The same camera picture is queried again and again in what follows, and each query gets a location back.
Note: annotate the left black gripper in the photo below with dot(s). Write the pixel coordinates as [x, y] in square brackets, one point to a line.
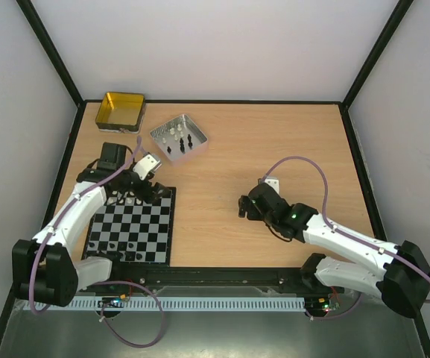
[151, 196]

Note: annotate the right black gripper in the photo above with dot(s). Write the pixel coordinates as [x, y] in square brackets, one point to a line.
[247, 206]

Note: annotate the black and silver chessboard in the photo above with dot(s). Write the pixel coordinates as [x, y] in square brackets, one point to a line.
[132, 230]

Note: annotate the pink tin with chess pieces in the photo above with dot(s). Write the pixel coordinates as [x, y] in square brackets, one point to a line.
[180, 139]

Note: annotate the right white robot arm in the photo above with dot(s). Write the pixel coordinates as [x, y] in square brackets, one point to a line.
[399, 275]

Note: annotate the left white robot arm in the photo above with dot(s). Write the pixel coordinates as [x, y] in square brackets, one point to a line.
[44, 273]

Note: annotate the gold open tin lid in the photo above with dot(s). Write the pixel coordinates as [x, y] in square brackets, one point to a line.
[121, 112]

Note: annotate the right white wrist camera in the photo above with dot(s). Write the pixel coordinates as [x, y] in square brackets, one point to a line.
[273, 182]

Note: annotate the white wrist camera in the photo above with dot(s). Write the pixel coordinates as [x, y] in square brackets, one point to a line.
[149, 163]
[273, 182]

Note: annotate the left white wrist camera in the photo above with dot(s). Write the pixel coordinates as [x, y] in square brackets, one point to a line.
[149, 163]

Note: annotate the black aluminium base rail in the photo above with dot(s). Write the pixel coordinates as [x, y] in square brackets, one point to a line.
[282, 280]

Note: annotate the black cage frame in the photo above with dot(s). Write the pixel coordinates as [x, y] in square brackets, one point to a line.
[29, 11]

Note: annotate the white slotted cable duct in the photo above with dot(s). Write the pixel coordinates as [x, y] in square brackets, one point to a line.
[185, 304]

